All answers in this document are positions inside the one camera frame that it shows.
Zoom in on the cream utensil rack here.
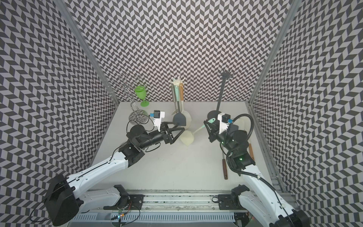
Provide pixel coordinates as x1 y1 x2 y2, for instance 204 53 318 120
169 77 192 131

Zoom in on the steel spoon brown handle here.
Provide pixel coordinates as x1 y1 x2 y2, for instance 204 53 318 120
222 148 228 180

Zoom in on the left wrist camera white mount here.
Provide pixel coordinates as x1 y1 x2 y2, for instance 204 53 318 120
150 110 165 131

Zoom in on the grey turner mint handle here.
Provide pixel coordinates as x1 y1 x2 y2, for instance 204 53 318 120
173 85 186 126

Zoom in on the white spatula wooden handle rack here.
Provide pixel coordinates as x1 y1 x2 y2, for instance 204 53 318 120
178 83 191 120

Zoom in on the white spatula mint handle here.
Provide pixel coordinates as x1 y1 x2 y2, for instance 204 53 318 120
180 125 205 146

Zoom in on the cream spatula cream handle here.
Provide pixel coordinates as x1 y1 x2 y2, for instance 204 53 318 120
171 85 177 115

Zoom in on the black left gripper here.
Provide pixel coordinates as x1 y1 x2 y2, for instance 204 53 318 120
138 121 185 150

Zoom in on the green plastic goblet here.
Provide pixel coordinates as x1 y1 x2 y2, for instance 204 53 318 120
134 86 149 107

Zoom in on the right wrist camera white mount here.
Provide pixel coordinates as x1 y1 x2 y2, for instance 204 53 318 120
217 113 233 134

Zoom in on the dark grey utensil rack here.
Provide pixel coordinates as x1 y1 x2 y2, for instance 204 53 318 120
207 71 232 120

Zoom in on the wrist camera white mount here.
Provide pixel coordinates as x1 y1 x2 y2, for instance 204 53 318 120
217 113 233 134
150 110 165 131

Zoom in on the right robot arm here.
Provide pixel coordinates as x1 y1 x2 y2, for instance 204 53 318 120
204 113 311 227

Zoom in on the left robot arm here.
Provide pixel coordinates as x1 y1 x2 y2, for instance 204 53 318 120
42 122 185 227

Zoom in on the metal base rail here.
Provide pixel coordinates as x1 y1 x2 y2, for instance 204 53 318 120
65 184 254 227

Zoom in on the chrome wire glass rack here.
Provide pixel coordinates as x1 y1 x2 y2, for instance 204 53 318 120
106 73 149 125

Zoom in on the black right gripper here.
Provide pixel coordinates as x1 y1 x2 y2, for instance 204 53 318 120
204 120 236 155

